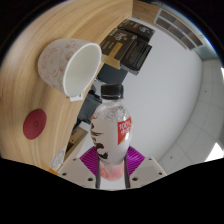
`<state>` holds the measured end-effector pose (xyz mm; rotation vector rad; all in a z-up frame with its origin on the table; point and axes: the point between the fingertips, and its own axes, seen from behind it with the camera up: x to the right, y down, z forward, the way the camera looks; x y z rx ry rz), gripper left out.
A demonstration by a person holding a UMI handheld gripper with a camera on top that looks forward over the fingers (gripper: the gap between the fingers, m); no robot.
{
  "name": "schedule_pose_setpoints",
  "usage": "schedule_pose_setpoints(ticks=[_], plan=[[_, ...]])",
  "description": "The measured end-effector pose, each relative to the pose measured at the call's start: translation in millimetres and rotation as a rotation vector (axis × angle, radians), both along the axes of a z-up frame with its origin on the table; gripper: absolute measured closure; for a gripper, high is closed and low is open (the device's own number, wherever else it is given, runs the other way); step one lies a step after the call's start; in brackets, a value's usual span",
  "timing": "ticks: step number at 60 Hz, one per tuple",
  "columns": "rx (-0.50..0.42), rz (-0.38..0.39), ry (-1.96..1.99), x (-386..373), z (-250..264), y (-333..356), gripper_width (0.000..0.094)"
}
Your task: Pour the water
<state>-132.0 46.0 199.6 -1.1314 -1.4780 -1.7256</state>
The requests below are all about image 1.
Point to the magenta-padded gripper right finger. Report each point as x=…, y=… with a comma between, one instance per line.
x=146, y=170

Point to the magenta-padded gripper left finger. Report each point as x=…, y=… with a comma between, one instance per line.
x=78, y=171

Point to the clear drink bottle black cap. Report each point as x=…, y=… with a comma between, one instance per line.
x=110, y=140

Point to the sheet with round print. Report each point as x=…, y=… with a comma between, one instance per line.
x=58, y=160

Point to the orange box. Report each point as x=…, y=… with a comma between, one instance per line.
x=52, y=171

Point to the wooden side desk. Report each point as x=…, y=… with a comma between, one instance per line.
x=76, y=140

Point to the flat round red coaster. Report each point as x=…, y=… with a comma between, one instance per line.
x=34, y=124

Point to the long ceiling light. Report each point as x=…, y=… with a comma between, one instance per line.
x=216, y=152

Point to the black office chair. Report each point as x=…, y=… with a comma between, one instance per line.
x=111, y=74

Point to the white patterned paper cup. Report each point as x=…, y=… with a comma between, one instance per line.
x=55, y=63

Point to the black ribbed box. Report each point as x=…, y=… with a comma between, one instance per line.
x=137, y=56

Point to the brown and tan carton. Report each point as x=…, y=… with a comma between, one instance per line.
x=115, y=46

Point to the tall dark brown box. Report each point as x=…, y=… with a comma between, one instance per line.
x=136, y=28

